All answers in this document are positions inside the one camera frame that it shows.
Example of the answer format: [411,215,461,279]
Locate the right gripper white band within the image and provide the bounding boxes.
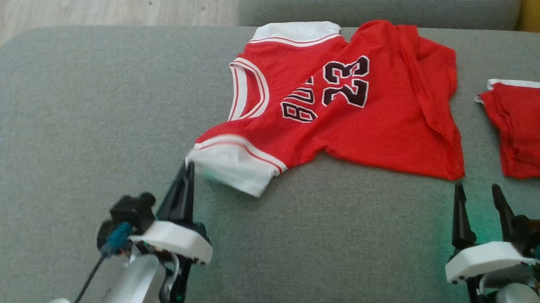
[444,182,540,289]

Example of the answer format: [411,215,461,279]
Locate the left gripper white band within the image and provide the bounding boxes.
[127,159,218,266]

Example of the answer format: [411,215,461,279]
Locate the red Bulls basketball shorts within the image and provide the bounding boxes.
[470,74,540,185]

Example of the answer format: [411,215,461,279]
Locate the red basketball jersey number 23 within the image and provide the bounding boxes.
[183,10,474,209]

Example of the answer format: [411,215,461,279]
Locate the large grey sofa seat cushion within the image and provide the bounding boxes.
[0,4,540,303]

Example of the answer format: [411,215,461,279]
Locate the grey sofa backrest cushion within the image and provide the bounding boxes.
[237,0,523,42]

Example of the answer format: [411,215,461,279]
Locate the left arm teal-plug cable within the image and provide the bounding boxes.
[72,220,133,303]

